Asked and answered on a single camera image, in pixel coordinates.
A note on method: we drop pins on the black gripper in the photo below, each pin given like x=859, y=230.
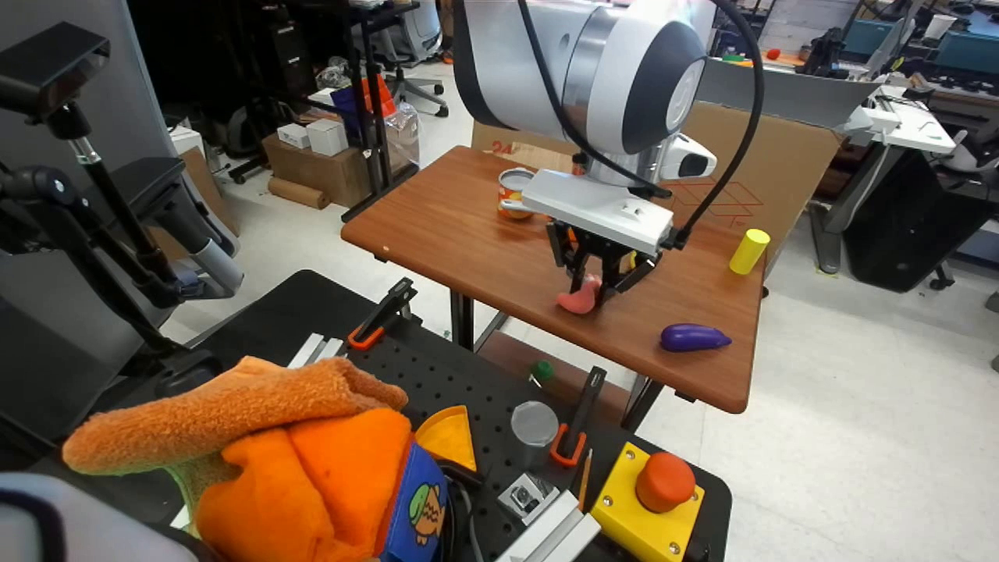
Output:
x=613, y=258

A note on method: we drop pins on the pink plush toy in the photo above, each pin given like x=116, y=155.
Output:
x=580, y=302

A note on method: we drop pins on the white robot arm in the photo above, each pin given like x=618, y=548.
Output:
x=613, y=63

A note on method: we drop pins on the purple toy eggplant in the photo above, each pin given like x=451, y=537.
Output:
x=690, y=337

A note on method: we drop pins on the orange plush with blue patch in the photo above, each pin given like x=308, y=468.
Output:
x=314, y=488

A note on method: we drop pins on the small green knob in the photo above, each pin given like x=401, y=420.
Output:
x=541, y=371

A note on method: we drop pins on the black table leg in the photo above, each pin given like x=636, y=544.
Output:
x=641, y=399
x=463, y=319

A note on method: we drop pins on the black orange spring clamp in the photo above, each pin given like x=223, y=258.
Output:
x=378, y=316
x=580, y=413

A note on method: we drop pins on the yellow plastic cylinder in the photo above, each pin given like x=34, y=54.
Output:
x=751, y=251

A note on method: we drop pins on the grey round disc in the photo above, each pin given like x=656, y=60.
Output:
x=535, y=422

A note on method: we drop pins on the orange pencil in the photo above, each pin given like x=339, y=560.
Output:
x=586, y=477

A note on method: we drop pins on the large cardboard board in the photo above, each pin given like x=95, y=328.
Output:
x=785, y=167

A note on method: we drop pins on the red emergency stop button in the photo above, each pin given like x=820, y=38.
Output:
x=667, y=482

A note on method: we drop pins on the white printed marker tag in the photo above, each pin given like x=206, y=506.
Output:
x=530, y=495

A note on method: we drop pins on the yellow emergency stop box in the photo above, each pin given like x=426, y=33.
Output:
x=629, y=517

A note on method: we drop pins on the silver aluminium extrusion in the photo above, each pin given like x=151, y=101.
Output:
x=550, y=528
x=317, y=352

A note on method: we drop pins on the grey flat panel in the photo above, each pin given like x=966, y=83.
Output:
x=800, y=94

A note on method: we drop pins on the black metal rack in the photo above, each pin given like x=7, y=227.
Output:
x=367, y=105

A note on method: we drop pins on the black office chair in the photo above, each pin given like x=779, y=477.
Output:
x=411, y=48

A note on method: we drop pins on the brown cardboard box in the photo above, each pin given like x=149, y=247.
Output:
x=322, y=171

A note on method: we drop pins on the black bag under desk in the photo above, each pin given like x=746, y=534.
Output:
x=907, y=221

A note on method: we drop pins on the white small box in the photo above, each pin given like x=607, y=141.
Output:
x=325, y=135

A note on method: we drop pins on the cardboard tube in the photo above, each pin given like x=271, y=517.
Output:
x=299, y=191

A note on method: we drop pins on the white desk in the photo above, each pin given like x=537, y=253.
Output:
x=893, y=127

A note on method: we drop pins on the orange terry towel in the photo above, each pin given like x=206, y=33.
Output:
x=219, y=411

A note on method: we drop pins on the white blue-edged housing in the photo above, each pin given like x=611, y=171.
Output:
x=51, y=518

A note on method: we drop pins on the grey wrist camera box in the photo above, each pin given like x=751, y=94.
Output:
x=599, y=207

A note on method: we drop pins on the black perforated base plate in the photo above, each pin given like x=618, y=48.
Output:
x=457, y=380

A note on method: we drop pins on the black camera on stand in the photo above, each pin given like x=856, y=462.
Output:
x=49, y=63

